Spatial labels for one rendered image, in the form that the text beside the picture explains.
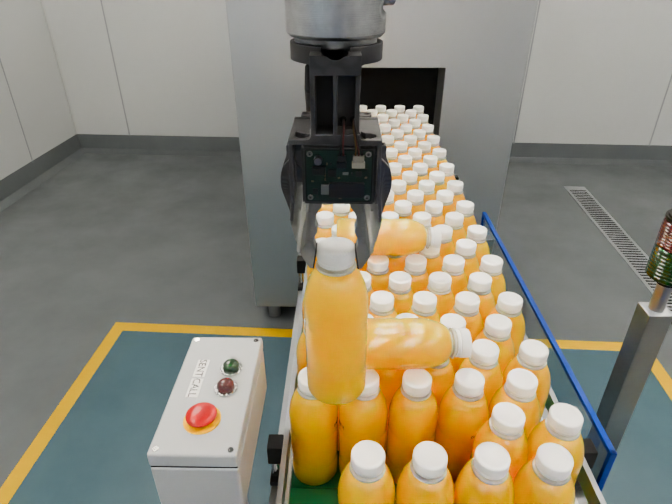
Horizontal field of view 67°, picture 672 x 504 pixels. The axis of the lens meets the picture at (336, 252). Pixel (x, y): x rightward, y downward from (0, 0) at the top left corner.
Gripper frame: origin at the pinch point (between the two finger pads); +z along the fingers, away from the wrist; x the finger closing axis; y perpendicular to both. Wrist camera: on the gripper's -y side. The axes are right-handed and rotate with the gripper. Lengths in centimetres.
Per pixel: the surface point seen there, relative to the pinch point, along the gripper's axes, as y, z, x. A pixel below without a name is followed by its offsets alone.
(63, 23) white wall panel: -407, 23, -231
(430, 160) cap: -89, 23, 25
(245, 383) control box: -3.5, 21.7, -11.6
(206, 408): 1.8, 20.5, -15.2
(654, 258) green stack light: -20, 12, 46
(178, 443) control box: 5.8, 21.7, -17.5
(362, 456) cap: 6.3, 22.8, 3.1
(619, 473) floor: -72, 131, 99
